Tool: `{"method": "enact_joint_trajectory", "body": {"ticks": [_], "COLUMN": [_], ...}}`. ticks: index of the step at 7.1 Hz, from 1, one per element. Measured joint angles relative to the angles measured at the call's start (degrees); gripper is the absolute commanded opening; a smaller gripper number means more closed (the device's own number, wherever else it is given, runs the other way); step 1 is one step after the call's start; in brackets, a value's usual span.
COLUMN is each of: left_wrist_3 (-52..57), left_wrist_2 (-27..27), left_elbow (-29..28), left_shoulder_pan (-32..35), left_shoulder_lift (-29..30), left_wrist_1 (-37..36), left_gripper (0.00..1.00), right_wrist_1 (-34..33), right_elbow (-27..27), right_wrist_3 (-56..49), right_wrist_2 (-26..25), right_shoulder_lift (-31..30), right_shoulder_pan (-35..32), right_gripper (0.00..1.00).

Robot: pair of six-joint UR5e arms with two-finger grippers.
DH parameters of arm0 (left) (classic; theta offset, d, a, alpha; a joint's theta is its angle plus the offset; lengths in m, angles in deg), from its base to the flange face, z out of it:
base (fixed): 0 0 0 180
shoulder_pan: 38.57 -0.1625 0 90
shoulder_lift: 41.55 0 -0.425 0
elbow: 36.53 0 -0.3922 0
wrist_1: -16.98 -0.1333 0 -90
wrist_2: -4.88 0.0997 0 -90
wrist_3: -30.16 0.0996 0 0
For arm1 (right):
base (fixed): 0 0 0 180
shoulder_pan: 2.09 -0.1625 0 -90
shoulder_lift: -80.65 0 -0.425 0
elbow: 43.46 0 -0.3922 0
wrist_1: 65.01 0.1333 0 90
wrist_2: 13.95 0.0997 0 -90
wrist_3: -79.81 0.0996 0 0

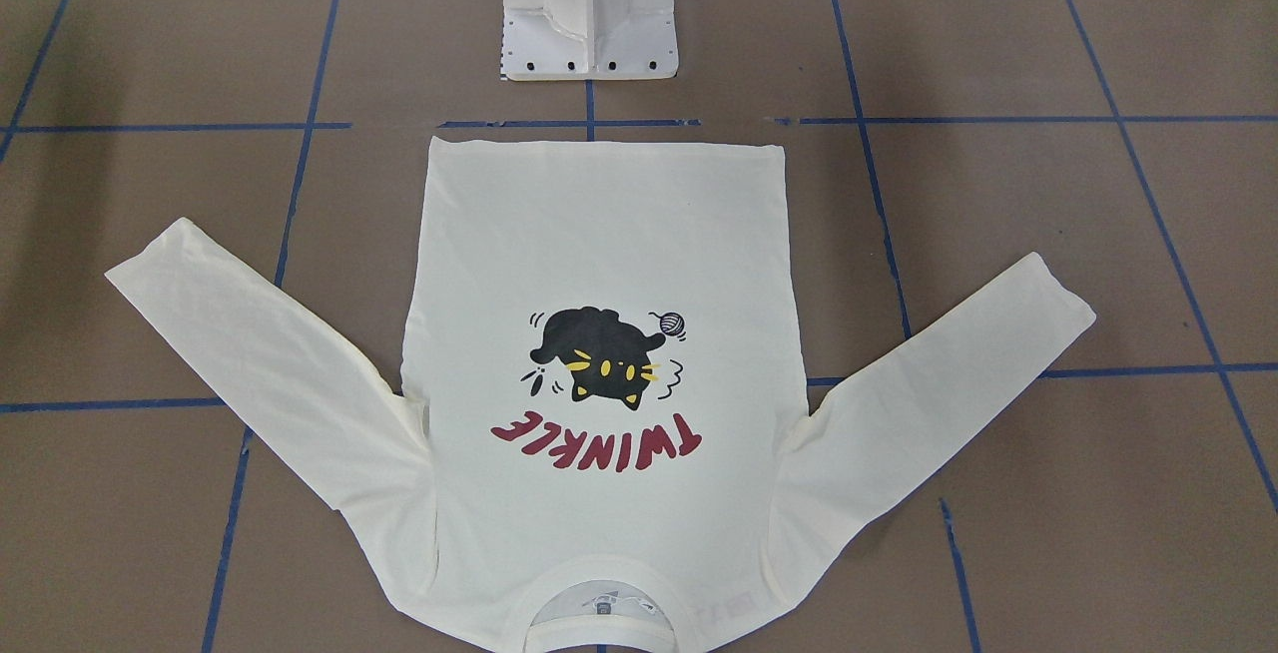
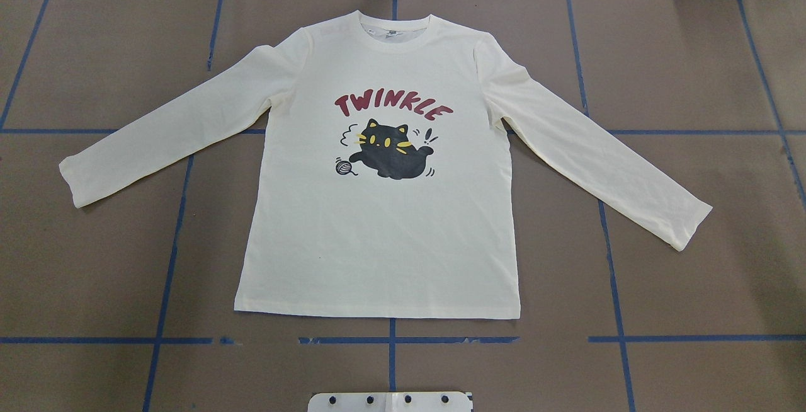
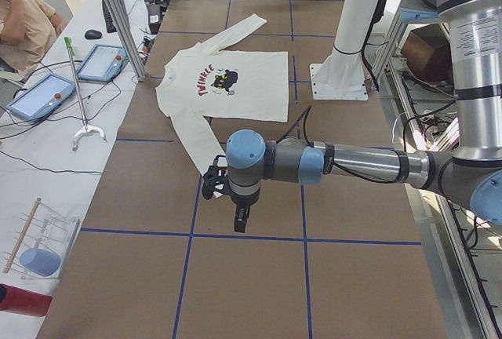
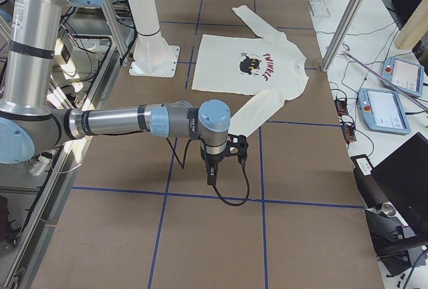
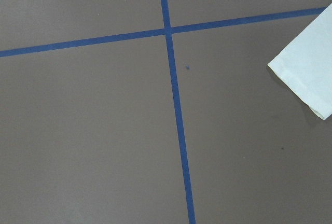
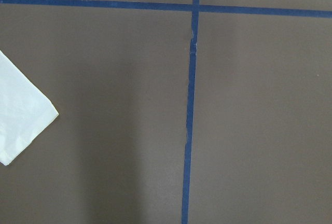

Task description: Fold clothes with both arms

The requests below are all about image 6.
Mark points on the cream long-sleeve cat shirt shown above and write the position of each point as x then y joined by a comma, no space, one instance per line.
25,111

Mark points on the blue tape grid lines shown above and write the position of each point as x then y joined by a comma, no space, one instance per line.
195,8

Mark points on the brown paper table cover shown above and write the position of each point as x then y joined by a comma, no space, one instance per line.
261,143

